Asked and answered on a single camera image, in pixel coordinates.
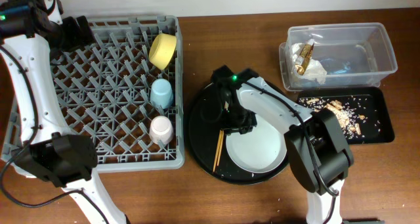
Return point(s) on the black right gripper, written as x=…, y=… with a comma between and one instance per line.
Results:
x=228, y=126

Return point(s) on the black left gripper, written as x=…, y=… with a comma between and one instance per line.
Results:
x=79, y=40

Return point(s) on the wooden chopstick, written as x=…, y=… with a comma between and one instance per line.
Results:
x=220, y=147
x=214, y=165

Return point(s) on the grey round plate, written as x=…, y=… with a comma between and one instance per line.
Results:
x=259, y=151

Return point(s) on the pink plastic cup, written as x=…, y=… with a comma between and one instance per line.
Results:
x=161, y=129

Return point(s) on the blue plastic cup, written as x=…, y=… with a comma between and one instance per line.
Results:
x=161, y=94

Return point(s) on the yellow bowl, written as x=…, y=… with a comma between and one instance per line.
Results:
x=162, y=50

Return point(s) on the white tissue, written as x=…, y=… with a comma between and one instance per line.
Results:
x=299, y=52
x=315, y=71

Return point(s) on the gold snack wrapper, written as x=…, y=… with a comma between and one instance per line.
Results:
x=309, y=46

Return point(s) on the food scraps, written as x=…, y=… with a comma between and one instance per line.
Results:
x=349, y=120

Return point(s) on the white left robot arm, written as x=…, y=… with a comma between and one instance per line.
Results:
x=32, y=31

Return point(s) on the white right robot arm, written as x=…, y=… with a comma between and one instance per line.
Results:
x=318, y=153

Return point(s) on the grey dishwasher rack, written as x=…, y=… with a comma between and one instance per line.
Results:
x=103, y=91

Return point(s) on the black round tray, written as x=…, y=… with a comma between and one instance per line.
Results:
x=201, y=139

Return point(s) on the clear plastic bin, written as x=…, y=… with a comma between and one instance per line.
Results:
x=354, y=55

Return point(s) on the black rectangular bin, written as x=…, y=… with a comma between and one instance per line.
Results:
x=368, y=101

